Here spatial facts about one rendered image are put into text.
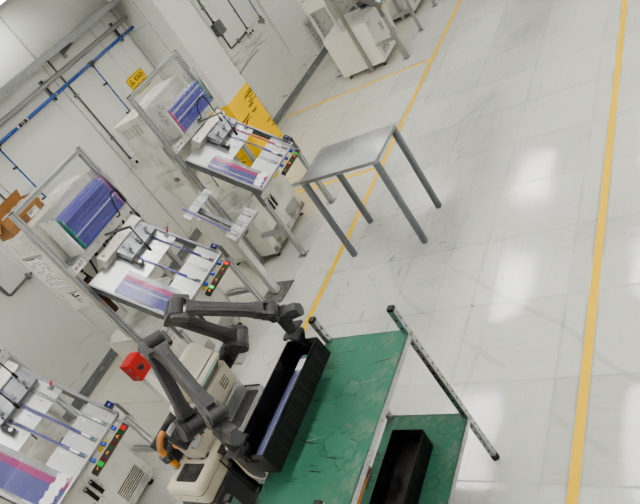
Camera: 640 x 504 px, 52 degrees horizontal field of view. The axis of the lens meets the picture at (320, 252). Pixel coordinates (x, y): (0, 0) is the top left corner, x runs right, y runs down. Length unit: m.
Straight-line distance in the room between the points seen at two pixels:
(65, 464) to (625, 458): 2.99
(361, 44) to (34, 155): 4.20
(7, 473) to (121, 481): 0.82
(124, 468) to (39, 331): 1.99
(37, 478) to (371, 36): 6.31
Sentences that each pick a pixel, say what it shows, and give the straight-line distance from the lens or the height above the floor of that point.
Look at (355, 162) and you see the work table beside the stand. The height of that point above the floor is 0.80.
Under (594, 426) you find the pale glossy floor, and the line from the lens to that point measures 3.41.
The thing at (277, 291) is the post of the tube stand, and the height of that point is 0.03.
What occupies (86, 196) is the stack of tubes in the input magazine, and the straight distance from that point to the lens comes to 4.98.
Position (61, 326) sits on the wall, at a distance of 6.46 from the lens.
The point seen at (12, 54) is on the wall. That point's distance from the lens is 6.95.
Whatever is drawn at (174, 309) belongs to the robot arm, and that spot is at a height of 1.61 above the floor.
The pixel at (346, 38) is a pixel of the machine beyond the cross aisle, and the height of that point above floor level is 0.53.
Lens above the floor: 2.69
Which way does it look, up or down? 28 degrees down
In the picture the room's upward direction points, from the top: 36 degrees counter-clockwise
